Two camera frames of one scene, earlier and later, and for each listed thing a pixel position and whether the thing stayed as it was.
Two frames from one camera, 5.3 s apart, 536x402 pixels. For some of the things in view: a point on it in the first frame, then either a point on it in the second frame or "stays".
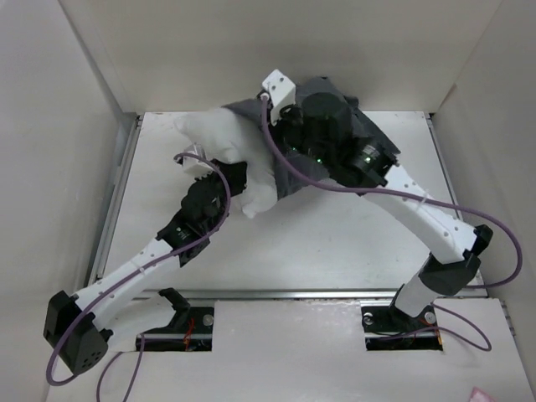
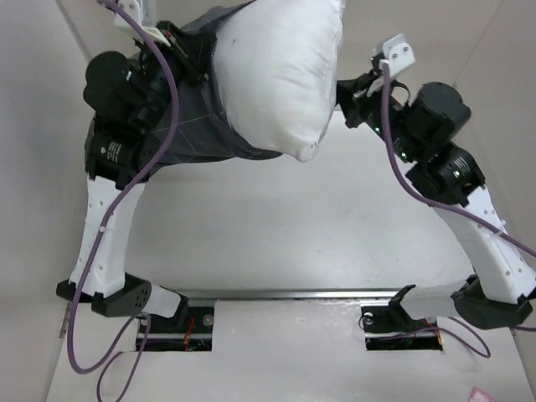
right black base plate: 380,322 stays
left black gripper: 234,174 → 182,51
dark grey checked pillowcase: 295,172 → 203,131
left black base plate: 191,329 stays
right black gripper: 287,112 → 358,94
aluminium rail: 264,294 stays
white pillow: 232,136 → 278,63
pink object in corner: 478,395 stays
